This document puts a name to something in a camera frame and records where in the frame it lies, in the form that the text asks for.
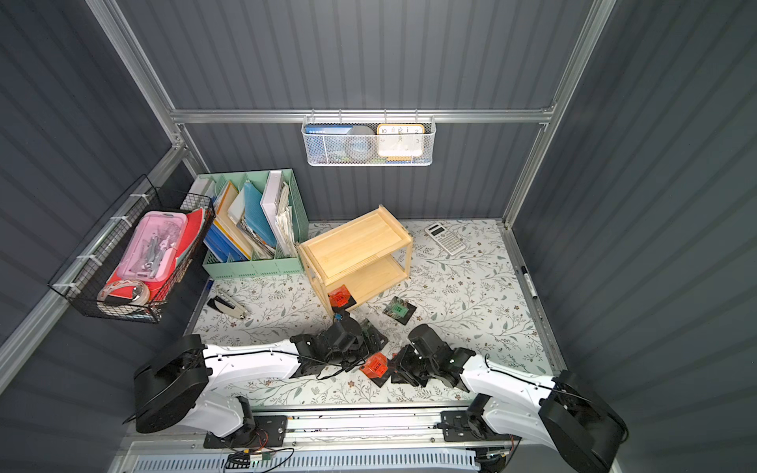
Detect red tea bag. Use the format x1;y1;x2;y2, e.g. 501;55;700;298
327;285;357;313
360;352;392;387

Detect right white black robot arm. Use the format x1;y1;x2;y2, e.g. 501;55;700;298
390;324;629;472

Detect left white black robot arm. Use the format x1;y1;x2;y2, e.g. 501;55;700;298
127;313;372;439

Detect green tea bag middle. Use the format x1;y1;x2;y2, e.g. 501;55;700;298
361;319;388;355

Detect green tea bag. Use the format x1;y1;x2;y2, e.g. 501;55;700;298
382;297;417;325
361;319;388;355

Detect green tea bag right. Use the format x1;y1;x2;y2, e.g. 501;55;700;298
382;297;417;325

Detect wooden two-tier shelf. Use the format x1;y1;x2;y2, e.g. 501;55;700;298
298;206;414;315

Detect floral table mat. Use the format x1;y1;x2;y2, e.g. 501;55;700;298
187;220;558;408

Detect white calculator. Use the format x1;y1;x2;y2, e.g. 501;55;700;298
424;222;467;256

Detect black marker pen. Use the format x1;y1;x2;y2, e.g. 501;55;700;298
520;266;538;299

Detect black white stapler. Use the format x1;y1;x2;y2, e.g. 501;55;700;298
206;296;248;320

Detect loose paper stack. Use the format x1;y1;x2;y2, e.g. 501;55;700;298
275;182;296;242

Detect green file organizer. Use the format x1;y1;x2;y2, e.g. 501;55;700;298
190;169;309;280

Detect teal folder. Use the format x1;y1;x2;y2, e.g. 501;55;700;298
244;181;277;248

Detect white binder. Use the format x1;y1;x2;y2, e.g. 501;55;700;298
260;171;285;244

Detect blue books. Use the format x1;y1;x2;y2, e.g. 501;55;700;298
204;224;248;263

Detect red folder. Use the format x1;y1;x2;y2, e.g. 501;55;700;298
103;208;206;304

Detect clear tape roll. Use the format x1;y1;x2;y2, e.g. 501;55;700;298
97;280;151;317

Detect blue box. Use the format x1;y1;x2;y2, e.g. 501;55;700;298
303;124;353;165

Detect grey tape roll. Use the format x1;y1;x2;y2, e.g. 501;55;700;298
344;125;376;163

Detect pink plastic case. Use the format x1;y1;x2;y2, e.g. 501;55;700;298
116;211;187;283

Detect yellow white clock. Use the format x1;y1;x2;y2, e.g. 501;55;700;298
376;123;426;159

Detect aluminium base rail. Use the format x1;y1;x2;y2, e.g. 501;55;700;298
126;403;599;451

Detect white wire wall basket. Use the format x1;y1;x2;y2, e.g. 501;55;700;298
301;114;437;168

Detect black wire basket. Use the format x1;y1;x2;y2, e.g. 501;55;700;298
48;177;215;323

